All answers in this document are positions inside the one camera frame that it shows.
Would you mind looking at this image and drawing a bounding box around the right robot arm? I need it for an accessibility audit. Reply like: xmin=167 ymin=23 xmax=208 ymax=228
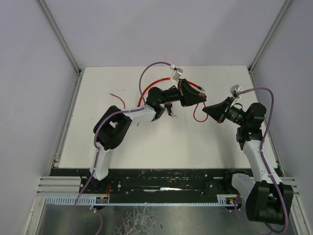
xmin=203 ymin=97 xmax=293 ymax=225

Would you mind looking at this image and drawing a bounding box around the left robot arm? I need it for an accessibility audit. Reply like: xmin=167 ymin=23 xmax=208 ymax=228
xmin=90 ymin=79 xmax=206 ymax=181

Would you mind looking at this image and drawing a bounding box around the orange black padlock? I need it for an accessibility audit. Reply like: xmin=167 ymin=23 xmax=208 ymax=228
xmin=164 ymin=102 xmax=176 ymax=118

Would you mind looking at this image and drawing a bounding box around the thick red cable lock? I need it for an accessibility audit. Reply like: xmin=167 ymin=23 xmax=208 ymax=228
xmin=138 ymin=77 xmax=205 ymax=106

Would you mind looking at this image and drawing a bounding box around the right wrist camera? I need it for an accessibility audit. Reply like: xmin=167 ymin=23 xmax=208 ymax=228
xmin=230 ymin=84 xmax=243 ymax=100

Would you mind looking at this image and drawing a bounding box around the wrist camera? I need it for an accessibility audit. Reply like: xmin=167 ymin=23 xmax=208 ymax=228
xmin=170 ymin=67 xmax=183 ymax=86
xmin=230 ymin=84 xmax=243 ymax=100

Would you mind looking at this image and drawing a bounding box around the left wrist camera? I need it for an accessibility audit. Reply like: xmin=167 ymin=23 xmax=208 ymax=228
xmin=170 ymin=67 xmax=183 ymax=86

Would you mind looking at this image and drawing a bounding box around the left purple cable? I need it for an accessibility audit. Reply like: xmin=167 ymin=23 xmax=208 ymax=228
xmin=70 ymin=61 xmax=176 ymax=235

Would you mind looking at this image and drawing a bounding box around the grey slotted cable duct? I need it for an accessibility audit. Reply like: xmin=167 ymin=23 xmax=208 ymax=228
xmin=45 ymin=195 xmax=234 ymax=207

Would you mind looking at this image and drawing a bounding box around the right aluminium frame post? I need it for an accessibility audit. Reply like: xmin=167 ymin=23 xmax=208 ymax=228
xmin=247 ymin=0 xmax=293 ymax=73

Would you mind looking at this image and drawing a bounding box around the aluminium frame post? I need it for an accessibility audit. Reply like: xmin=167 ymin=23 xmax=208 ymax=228
xmin=247 ymin=0 xmax=293 ymax=73
xmin=36 ymin=0 xmax=81 ymax=73

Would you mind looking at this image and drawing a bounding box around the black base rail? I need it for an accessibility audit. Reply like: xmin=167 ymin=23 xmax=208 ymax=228
xmin=48 ymin=167 xmax=284 ymax=204

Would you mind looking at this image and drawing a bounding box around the left aluminium frame post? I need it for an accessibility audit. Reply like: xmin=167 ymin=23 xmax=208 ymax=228
xmin=36 ymin=0 xmax=81 ymax=73

